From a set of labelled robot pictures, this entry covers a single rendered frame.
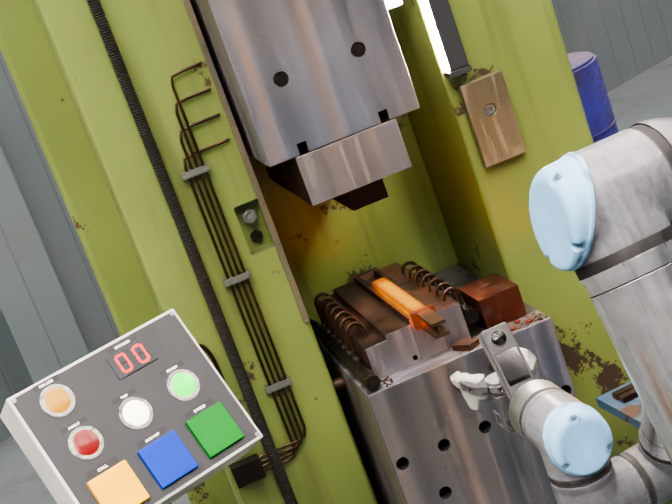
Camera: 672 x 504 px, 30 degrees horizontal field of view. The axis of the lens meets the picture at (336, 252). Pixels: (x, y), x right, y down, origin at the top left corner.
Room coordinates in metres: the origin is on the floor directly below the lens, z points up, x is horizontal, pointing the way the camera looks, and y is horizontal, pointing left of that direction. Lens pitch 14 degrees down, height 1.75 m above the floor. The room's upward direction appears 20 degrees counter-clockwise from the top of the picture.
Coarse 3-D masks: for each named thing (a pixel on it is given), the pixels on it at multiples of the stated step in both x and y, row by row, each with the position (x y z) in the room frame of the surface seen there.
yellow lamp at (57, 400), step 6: (54, 390) 1.98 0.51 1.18; (60, 390) 1.99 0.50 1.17; (48, 396) 1.98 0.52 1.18; (54, 396) 1.98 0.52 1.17; (60, 396) 1.98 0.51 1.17; (66, 396) 1.98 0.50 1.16; (48, 402) 1.97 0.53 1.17; (54, 402) 1.97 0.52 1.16; (60, 402) 1.97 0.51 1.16; (66, 402) 1.98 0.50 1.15; (48, 408) 1.96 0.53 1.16; (54, 408) 1.96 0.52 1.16; (60, 408) 1.97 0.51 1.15; (66, 408) 1.97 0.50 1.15
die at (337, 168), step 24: (384, 120) 2.27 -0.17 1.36; (336, 144) 2.24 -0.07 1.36; (360, 144) 2.24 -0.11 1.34; (384, 144) 2.25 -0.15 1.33; (288, 168) 2.34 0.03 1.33; (312, 168) 2.23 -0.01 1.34; (336, 168) 2.23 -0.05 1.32; (360, 168) 2.24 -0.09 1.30; (384, 168) 2.25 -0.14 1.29; (312, 192) 2.22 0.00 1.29; (336, 192) 2.23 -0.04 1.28
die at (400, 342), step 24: (336, 288) 2.64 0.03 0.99; (360, 288) 2.58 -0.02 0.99; (408, 288) 2.45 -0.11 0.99; (432, 288) 2.40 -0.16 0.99; (336, 312) 2.51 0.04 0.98; (360, 312) 2.42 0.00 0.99; (384, 312) 2.36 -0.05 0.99; (456, 312) 2.25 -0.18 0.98; (360, 336) 2.30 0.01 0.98; (384, 336) 2.24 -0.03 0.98; (408, 336) 2.24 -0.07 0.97; (456, 336) 2.25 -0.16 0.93; (384, 360) 2.23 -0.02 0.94; (408, 360) 2.23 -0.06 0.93
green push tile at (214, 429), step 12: (216, 408) 2.04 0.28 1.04; (192, 420) 2.01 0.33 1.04; (204, 420) 2.02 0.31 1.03; (216, 420) 2.02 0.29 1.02; (228, 420) 2.03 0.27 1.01; (192, 432) 2.00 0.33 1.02; (204, 432) 2.00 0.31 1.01; (216, 432) 2.01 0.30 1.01; (228, 432) 2.01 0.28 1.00; (240, 432) 2.02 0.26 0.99; (204, 444) 1.99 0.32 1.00; (216, 444) 1.99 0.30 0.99; (228, 444) 2.00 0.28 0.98
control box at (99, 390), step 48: (144, 336) 2.10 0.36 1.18; (192, 336) 2.12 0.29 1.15; (48, 384) 1.99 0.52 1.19; (96, 384) 2.01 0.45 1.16; (144, 384) 2.04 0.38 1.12; (48, 432) 1.94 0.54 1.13; (96, 432) 1.96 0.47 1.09; (144, 432) 1.98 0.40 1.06; (48, 480) 1.93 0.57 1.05; (144, 480) 1.93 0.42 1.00; (192, 480) 1.95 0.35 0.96
